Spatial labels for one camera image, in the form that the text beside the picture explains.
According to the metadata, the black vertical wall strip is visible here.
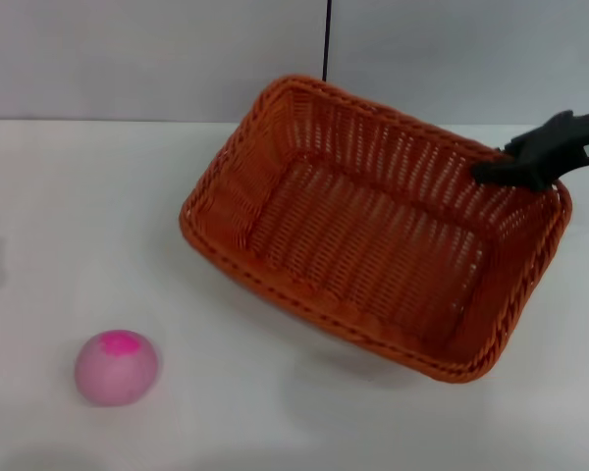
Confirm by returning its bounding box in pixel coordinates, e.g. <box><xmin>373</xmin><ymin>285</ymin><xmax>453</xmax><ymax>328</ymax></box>
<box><xmin>322</xmin><ymin>0</ymin><xmax>334</xmax><ymax>82</ymax></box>

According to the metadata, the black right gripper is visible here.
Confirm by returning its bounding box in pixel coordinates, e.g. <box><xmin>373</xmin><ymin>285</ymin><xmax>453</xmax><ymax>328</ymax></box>
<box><xmin>472</xmin><ymin>107</ymin><xmax>589</xmax><ymax>192</ymax></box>

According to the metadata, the pink foam ball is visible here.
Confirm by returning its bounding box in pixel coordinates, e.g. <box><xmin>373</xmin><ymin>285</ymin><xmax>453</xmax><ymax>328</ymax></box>
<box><xmin>74</xmin><ymin>329</ymin><xmax>161</xmax><ymax>408</ymax></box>

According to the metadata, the orange woven plastic basket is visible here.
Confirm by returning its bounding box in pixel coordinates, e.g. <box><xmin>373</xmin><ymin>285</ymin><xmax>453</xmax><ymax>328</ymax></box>
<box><xmin>179</xmin><ymin>73</ymin><xmax>574</xmax><ymax>386</ymax></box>

